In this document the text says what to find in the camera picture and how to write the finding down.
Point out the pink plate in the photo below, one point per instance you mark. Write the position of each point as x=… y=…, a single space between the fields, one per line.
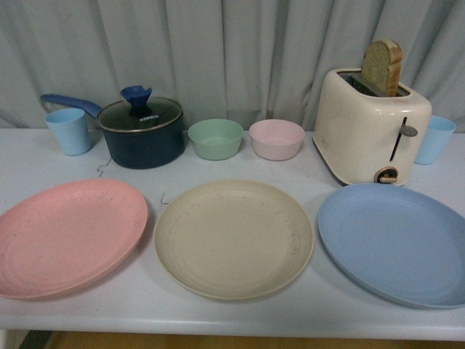
x=66 y=237

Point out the blue plate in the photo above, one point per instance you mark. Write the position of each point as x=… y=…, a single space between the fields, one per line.
x=396 y=243

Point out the green bowl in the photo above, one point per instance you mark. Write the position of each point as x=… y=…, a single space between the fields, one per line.
x=216 y=139

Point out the pink bowl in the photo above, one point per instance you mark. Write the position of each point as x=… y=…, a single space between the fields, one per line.
x=275 y=139

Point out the beige plate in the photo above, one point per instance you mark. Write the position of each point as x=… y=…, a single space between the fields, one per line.
x=234 y=239

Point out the dark blue saucepan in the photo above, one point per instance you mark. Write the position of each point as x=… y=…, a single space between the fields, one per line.
x=140 y=150

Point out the glass pot lid blue knob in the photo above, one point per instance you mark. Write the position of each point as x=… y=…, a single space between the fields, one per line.
x=139 y=111

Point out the grey curtain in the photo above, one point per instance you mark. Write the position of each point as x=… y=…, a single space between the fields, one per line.
x=239 y=60

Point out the cream toaster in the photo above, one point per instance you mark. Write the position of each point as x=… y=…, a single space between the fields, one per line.
x=366 y=138

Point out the light blue cup left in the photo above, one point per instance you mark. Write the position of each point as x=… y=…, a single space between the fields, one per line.
x=70 y=130

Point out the light blue cup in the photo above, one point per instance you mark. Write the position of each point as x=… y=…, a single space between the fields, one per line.
x=438 y=134
x=70 y=130

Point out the bread slice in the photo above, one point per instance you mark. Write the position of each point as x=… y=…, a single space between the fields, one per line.
x=382 y=66

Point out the light blue cup right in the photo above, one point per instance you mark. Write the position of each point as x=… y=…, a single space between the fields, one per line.
x=438 y=134

